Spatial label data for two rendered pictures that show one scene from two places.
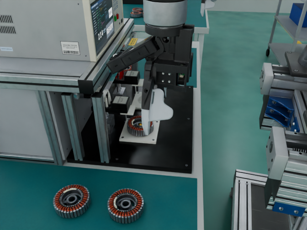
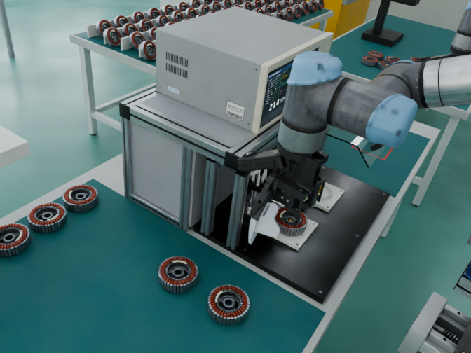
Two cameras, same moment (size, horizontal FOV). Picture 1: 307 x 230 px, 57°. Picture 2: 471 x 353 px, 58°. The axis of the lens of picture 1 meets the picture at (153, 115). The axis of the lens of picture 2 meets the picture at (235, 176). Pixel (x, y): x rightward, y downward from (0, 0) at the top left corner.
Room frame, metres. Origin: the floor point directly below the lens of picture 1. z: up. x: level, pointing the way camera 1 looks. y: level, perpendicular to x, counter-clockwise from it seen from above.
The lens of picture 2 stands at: (-0.12, -0.16, 1.72)
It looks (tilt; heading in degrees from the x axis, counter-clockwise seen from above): 36 degrees down; 22
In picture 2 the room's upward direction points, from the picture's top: 7 degrees clockwise
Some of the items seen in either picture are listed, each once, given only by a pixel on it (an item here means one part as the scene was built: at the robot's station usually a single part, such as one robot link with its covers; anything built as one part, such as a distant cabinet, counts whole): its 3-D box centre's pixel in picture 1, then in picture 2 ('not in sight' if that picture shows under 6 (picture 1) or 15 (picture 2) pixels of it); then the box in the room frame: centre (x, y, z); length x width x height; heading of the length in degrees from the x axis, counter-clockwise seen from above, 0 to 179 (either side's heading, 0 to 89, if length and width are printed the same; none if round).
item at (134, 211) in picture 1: (125, 205); (228, 304); (0.57, 0.09, 0.77); 0.11 x 0.11 x 0.04
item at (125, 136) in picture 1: (140, 130); (288, 226); (0.95, 0.06, 0.78); 0.15 x 0.15 x 0.01; 83
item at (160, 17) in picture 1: (165, 11); (301, 133); (0.50, -0.02, 1.37); 0.08 x 0.08 x 0.05
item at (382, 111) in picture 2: not in sight; (376, 109); (0.51, -0.12, 1.45); 0.11 x 0.11 x 0.08; 83
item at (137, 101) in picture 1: (148, 101); (318, 192); (1.19, 0.02, 0.78); 0.15 x 0.15 x 0.01; 83
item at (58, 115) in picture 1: (87, 83); (249, 148); (1.10, 0.29, 0.92); 0.66 x 0.01 x 0.30; 173
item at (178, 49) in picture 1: (167, 55); (295, 174); (0.50, -0.03, 1.29); 0.09 x 0.08 x 0.12; 75
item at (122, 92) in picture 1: (119, 95); not in sight; (1.21, 0.17, 0.80); 0.08 x 0.05 x 0.06; 173
